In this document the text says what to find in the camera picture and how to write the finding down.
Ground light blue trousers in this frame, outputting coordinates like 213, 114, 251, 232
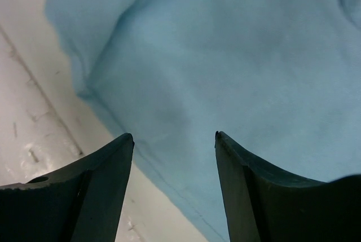
45, 0, 360, 241

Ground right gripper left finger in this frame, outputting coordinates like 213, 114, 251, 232
1, 133, 134, 241

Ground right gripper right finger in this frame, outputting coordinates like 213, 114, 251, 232
215, 132, 360, 241

